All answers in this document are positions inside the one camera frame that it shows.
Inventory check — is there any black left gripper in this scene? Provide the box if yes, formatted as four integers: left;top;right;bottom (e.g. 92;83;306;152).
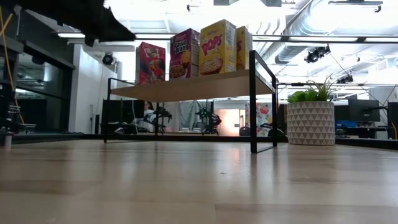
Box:
17;0;137;42

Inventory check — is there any red Froot Loops cereal box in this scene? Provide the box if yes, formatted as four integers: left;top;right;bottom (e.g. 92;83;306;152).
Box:
135;42;167;85

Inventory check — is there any magenta Raisin Bran cereal box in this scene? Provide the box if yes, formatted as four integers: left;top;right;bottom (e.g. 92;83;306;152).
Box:
169;27;201;79

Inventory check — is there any yellow Corn Pops cereal box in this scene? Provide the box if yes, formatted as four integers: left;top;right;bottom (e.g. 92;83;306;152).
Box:
198;19;238;77
236;26;254;71

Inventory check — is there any round black ceiling spotlight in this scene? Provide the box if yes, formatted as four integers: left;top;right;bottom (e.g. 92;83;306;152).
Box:
101;52;114;66

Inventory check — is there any large dark monitor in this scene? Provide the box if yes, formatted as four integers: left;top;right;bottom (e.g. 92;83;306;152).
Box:
101;99;146;134

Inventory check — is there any person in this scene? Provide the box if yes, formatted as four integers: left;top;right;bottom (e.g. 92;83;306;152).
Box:
136;101;156;133

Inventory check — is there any grey hanging curtain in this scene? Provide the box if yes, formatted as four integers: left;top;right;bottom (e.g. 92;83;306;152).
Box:
164;100;205;131

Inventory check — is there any floral printed banner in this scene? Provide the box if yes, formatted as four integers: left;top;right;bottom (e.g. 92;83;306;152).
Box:
244;102;274;137

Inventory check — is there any green artificial plant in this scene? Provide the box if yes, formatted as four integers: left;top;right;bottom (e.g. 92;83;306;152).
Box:
287;73;338;104

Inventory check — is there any long ceiling light bar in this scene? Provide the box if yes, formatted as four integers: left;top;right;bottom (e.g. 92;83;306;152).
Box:
57;32;398;44

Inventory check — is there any white triangle-patterned plant pot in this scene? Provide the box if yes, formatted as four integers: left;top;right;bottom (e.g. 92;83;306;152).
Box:
286;101;336;146

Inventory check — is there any black ceiling track fixture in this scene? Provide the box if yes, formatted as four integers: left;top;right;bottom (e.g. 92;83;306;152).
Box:
328;0;384;14

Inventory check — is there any blue box on desk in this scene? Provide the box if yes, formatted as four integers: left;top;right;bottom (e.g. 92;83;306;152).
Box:
335;120;358;129

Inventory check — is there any black computer monitor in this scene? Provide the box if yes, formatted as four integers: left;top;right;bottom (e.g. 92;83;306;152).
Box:
387;101;398;140
348;98;381;123

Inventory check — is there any wooden shelf with black frame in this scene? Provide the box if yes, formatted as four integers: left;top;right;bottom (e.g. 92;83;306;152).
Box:
104;49;279;154

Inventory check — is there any yellow cable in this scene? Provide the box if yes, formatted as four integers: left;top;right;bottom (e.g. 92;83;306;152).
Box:
0;6;25;125

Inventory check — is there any black rig frame post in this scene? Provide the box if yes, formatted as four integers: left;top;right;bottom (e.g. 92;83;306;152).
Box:
0;40;19;138

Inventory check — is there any black table edge rail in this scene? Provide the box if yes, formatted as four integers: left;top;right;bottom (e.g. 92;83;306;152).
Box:
0;132;398;151

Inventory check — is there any orange-lit wall panel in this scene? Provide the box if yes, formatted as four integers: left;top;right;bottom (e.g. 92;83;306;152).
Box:
213;108;241;137

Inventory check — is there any silver spiral air duct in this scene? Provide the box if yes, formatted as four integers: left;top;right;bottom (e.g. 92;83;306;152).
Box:
262;42;312;65

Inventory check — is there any large silver ceiling duct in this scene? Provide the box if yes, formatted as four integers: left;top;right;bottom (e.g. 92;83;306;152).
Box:
284;0;398;35

